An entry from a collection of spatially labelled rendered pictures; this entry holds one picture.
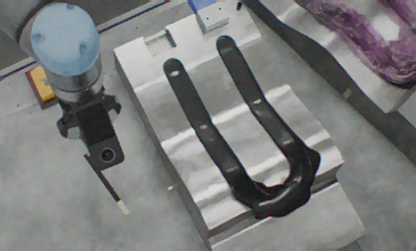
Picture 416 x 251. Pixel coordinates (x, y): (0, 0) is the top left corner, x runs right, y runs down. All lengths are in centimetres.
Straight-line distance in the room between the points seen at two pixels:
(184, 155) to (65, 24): 44
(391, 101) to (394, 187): 17
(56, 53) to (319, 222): 62
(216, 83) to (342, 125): 27
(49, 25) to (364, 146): 73
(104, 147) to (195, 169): 23
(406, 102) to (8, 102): 74
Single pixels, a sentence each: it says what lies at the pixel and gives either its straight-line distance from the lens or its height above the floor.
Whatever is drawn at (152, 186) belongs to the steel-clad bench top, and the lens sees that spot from 118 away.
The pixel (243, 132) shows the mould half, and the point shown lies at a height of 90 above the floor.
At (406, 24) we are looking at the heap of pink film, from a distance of 128.
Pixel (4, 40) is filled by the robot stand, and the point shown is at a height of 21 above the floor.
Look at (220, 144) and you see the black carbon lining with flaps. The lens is 110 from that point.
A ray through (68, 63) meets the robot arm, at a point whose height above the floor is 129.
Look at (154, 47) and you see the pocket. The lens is 119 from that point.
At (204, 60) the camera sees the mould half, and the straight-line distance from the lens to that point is 116.
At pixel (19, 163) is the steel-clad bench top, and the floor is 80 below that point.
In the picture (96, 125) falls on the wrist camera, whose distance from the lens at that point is 89.
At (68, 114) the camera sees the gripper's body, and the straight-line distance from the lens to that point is 92.
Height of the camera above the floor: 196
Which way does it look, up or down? 74 degrees down
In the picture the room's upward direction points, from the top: 7 degrees clockwise
